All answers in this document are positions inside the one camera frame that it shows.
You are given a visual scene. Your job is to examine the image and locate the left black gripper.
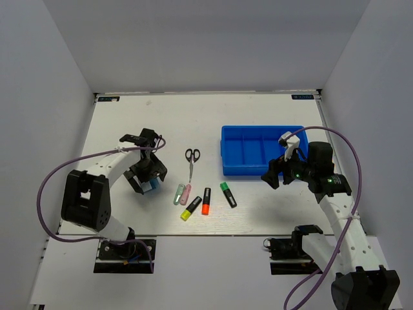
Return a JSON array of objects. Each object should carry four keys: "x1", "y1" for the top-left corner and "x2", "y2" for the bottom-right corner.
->
[{"x1": 125, "y1": 153, "x2": 167, "y2": 194}]

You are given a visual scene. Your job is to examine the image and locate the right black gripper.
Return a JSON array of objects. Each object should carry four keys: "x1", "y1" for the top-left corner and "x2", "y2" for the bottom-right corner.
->
[{"x1": 261, "y1": 145, "x2": 315, "y2": 189}]

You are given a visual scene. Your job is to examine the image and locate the blue glue bottle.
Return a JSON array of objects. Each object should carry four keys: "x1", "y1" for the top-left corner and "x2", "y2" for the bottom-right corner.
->
[{"x1": 141, "y1": 178, "x2": 159, "y2": 193}]

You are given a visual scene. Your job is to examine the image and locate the green transparent eraser case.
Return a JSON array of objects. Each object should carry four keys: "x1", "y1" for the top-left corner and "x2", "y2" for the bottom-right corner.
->
[{"x1": 173, "y1": 183, "x2": 185, "y2": 205}]

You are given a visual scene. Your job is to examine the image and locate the pink eraser case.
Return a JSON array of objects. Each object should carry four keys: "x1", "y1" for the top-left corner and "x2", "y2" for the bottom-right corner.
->
[{"x1": 179, "y1": 183, "x2": 192, "y2": 205}]

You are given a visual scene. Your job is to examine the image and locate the black handled scissors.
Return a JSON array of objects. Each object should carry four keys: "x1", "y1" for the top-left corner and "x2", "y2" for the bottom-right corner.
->
[{"x1": 185, "y1": 149, "x2": 201, "y2": 182}]

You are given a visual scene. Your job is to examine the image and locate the green highlighter marker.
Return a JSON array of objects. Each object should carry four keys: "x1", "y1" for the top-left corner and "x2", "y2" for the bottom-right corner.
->
[{"x1": 219, "y1": 182, "x2": 237, "y2": 208}]

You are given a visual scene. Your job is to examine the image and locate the yellow highlighter marker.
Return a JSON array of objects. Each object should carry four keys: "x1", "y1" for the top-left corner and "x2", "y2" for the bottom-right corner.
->
[{"x1": 180, "y1": 196, "x2": 202, "y2": 221}]

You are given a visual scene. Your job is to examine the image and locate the orange highlighter marker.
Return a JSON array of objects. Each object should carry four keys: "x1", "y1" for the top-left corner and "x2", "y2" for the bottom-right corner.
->
[{"x1": 201, "y1": 187, "x2": 211, "y2": 216}]

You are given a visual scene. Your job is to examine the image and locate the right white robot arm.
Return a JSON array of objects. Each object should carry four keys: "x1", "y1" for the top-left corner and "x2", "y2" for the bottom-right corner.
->
[{"x1": 261, "y1": 141, "x2": 400, "y2": 309}]

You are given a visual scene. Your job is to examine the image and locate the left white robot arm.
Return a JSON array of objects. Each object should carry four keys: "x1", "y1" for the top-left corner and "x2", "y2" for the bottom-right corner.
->
[{"x1": 61, "y1": 128, "x2": 167, "y2": 258}]

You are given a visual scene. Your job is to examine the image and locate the blue plastic compartment tray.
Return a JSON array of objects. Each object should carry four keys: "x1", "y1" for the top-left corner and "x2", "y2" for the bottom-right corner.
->
[{"x1": 220, "y1": 125, "x2": 301, "y2": 176}]

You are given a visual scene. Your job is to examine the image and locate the right corner label sticker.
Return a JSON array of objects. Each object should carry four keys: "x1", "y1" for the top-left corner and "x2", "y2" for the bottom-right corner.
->
[{"x1": 291, "y1": 94, "x2": 314, "y2": 100}]

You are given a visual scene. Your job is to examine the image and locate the corner label sticker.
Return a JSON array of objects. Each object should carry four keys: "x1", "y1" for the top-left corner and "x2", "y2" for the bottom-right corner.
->
[
  {"x1": 97, "y1": 96, "x2": 120, "y2": 102},
  {"x1": 291, "y1": 94, "x2": 314, "y2": 100}
]

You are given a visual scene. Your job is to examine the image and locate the left corner label sticker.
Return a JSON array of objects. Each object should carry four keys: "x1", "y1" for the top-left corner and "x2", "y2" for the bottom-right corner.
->
[{"x1": 97, "y1": 96, "x2": 120, "y2": 102}]

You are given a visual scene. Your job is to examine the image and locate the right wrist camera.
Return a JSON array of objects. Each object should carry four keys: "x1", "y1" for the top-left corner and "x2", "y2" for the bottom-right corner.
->
[{"x1": 278, "y1": 131, "x2": 300, "y2": 161}]

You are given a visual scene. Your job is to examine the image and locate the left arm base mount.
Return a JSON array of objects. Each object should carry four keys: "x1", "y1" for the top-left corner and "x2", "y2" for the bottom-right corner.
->
[{"x1": 94, "y1": 239, "x2": 156, "y2": 274}]

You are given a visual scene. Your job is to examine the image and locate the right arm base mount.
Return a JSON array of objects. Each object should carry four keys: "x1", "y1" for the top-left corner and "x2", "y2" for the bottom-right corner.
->
[{"x1": 263, "y1": 225, "x2": 323, "y2": 275}]

